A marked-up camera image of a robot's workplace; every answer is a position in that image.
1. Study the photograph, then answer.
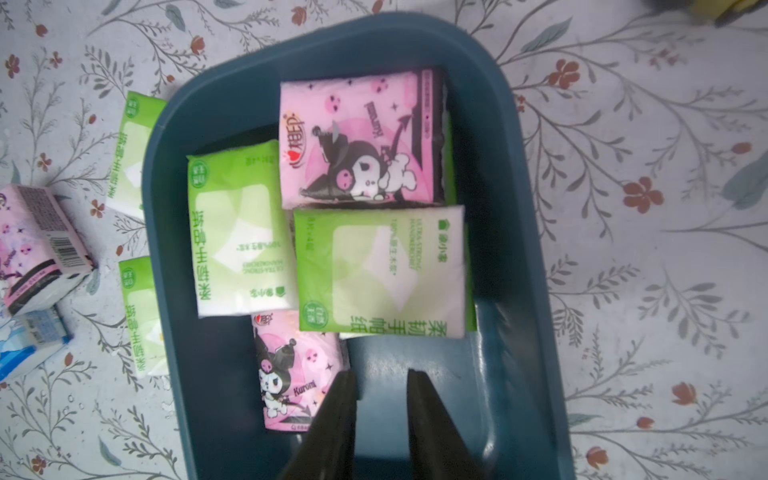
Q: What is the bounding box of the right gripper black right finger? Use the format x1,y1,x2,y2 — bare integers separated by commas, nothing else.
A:
407,369,485,480

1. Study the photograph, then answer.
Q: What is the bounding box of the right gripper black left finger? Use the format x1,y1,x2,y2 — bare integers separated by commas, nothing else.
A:
279,370,358,479

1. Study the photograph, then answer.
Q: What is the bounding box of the pink Kuromi tissue pack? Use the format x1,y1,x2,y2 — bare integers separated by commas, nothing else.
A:
1,184,95,315
278,68,447,210
251,310,349,433

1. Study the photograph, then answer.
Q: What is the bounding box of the green tissue pack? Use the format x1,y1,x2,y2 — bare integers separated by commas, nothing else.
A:
442,110,458,205
187,140,298,318
464,225,477,332
119,256,169,378
294,206,468,339
105,91,167,221

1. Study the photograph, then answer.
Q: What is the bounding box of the blue Cinnamoroll tissue pack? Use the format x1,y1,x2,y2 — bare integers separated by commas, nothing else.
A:
1,306,71,382

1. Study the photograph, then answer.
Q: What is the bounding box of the teal storage box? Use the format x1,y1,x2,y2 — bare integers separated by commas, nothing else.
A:
142,13,574,479

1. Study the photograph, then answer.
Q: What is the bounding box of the sloth figure keychain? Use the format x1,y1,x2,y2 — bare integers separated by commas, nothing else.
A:
645,0,767,27

